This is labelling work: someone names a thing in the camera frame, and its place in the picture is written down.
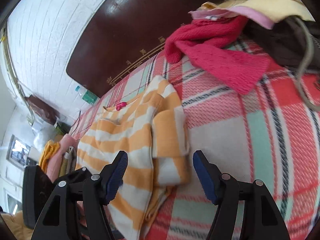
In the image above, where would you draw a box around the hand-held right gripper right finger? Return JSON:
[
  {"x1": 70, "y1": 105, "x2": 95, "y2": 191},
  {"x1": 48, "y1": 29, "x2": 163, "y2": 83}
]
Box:
[{"x1": 193, "y1": 150, "x2": 290, "y2": 240}]

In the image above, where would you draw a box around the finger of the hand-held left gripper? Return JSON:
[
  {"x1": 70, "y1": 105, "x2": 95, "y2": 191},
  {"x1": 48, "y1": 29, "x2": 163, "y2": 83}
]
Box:
[{"x1": 54, "y1": 167, "x2": 92, "y2": 184}]

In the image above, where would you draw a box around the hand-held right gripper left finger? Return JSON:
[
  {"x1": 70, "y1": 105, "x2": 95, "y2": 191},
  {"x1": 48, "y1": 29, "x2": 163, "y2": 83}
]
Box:
[{"x1": 30, "y1": 151, "x2": 128, "y2": 240}]

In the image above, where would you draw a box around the orange white striped shirt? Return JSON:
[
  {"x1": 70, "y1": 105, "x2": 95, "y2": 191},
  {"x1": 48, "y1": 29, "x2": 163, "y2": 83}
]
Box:
[{"x1": 75, "y1": 75, "x2": 190, "y2": 240}]

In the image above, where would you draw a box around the pile of mixed clothes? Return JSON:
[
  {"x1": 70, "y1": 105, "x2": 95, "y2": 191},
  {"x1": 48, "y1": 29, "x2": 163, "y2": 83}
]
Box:
[{"x1": 179, "y1": 0, "x2": 320, "y2": 68}]

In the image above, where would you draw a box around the olive folded garment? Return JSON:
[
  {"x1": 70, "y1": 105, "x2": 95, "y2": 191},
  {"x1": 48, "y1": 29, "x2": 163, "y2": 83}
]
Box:
[{"x1": 59, "y1": 145, "x2": 75, "y2": 178}]

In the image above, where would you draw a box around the pink folded garment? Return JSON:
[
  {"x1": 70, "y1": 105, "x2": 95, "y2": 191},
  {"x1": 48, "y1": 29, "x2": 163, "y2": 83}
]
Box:
[{"x1": 47, "y1": 134, "x2": 75, "y2": 180}]

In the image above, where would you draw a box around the orange folded garment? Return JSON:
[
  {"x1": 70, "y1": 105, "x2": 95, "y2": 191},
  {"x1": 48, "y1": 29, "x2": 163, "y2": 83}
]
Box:
[{"x1": 39, "y1": 140, "x2": 60, "y2": 172}]

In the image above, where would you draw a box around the person's yellow jacket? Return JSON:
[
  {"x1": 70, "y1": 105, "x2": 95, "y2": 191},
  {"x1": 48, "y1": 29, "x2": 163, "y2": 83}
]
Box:
[{"x1": 0, "y1": 211, "x2": 34, "y2": 240}]

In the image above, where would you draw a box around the white plastic bag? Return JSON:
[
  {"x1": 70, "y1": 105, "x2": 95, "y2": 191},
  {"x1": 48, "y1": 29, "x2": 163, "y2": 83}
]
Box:
[{"x1": 32, "y1": 120, "x2": 60, "y2": 150}]

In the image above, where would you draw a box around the red green plaid blanket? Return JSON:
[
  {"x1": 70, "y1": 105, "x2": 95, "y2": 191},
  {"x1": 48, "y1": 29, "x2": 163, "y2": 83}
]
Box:
[{"x1": 67, "y1": 36, "x2": 320, "y2": 240}]

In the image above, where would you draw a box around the brown bag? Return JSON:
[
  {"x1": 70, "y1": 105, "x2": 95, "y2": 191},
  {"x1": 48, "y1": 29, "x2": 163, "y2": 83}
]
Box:
[{"x1": 26, "y1": 94, "x2": 57, "y2": 125}]

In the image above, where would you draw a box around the plastic bottle green label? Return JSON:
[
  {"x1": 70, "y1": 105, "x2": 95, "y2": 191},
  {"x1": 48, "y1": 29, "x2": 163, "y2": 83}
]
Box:
[{"x1": 75, "y1": 85, "x2": 98, "y2": 105}]

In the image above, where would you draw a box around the red knit sweater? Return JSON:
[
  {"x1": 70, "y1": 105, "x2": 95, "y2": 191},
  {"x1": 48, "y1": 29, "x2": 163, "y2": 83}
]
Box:
[{"x1": 164, "y1": 15, "x2": 272, "y2": 95}]

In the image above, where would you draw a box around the brown wooden headboard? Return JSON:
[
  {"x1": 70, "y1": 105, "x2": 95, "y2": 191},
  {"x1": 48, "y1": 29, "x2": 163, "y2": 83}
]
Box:
[{"x1": 66, "y1": 0, "x2": 250, "y2": 98}]

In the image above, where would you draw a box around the olive grey garment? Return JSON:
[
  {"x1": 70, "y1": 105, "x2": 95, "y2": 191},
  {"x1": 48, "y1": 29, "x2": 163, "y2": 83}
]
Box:
[{"x1": 285, "y1": 15, "x2": 320, "y2": 112}]

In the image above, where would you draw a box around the pink cloth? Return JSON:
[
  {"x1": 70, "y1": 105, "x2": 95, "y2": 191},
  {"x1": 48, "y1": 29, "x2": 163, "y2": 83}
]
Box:
[{"x1": 188, "y1": 6, "x2": 275, "y2": 29}]

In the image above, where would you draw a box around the pale yellow cloth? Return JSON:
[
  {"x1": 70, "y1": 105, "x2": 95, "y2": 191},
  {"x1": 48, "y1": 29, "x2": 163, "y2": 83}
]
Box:
[{"x1": 201, "y1": 0, "x2": 315, "y2": 22}]

